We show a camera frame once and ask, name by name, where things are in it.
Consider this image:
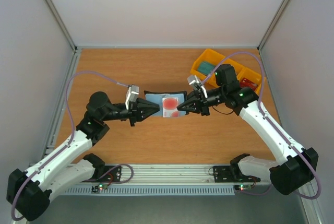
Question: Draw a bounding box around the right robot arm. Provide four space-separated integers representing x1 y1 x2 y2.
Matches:
177 64 319 195

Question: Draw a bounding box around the purple cable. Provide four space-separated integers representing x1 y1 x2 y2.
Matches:
200 51 321 200
10 70 135 221

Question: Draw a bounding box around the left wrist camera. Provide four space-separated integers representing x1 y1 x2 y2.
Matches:
125 85 139 110

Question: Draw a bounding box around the circuit board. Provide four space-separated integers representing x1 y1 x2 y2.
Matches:
234 184 253 191
91 184 109 194

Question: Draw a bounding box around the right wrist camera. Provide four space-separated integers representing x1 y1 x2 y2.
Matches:
187 75 208 99

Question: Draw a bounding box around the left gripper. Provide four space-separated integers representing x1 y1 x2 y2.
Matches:
102 97 160 126

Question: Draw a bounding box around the left aluminium rail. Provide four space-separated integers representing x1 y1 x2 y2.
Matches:
41 47 82 159

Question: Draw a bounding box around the red card stack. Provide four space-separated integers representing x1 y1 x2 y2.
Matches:
240 77 258 91

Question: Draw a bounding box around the front aluminium rail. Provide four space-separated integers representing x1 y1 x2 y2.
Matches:
23 163 311 185

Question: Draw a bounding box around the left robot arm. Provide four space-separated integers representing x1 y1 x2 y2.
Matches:
6 90 160 221

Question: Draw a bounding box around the yellow bin with red cards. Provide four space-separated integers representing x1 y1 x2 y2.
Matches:
237 67 262 95

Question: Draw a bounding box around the left circuit board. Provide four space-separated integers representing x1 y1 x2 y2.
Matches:
91 184 109 194

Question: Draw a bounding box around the right circuit board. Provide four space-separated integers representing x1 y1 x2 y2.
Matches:
234 184 253 191

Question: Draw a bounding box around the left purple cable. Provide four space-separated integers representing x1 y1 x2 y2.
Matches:
10 70 135 221

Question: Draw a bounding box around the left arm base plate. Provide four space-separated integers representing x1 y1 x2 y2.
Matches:
83 166 122 183

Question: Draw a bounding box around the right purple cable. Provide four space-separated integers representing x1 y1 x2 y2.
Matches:
200 51 321 200

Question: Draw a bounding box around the grey slotted cable duct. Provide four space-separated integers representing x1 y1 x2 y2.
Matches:
63 185 234 197

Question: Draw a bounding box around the yellow bin with circle cards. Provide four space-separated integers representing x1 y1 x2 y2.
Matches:
225 58 246 76

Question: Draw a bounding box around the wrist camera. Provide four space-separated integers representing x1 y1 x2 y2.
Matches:
187 75 208 99
125 85 139 110

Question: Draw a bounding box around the green card stack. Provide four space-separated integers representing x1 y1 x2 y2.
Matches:
197 61 215 76

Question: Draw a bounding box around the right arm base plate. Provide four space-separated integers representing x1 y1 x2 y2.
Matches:
212 166 261 183

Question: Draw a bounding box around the aluminium rail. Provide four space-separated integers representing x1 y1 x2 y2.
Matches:
23 163 311 185
41 47 82 159

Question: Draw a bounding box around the black card holder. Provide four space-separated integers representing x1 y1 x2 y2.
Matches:
144 91 188 117

